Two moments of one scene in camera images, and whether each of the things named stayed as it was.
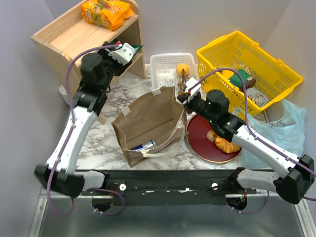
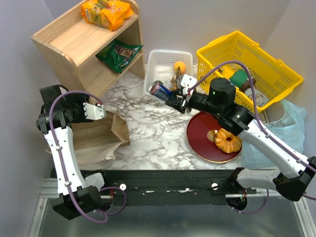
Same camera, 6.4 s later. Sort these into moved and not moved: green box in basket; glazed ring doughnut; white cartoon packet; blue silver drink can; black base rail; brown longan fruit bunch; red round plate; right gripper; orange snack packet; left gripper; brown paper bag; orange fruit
Moved: orange fruit; blue silver drink can; left gripper; brown longan fruit bunch; brown paper bag
Not moved: white cartoon packet; red round plate; glazed ring doughnut; green box in basket; right gripper; black base rail; orange snack packet
